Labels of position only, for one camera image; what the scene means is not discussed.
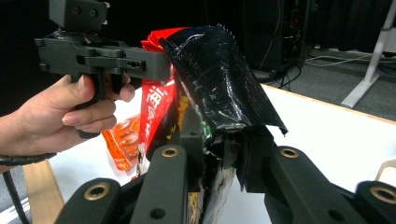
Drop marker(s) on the white metal desk frame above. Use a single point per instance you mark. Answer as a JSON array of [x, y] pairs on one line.
[[372, 68]]

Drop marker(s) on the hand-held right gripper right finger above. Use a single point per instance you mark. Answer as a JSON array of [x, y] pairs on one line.
[[289, 186]]

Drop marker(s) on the white divided container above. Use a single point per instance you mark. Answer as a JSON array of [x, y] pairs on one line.
[[387, 165]]

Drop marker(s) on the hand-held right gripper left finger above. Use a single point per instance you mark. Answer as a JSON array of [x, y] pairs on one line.
[[169, 186]]

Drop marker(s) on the orange jelly cup bag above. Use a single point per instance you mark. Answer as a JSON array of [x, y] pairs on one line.
[[123, 140]]

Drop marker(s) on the red and black snack packet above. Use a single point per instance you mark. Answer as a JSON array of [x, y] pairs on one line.
[[214, 77]]

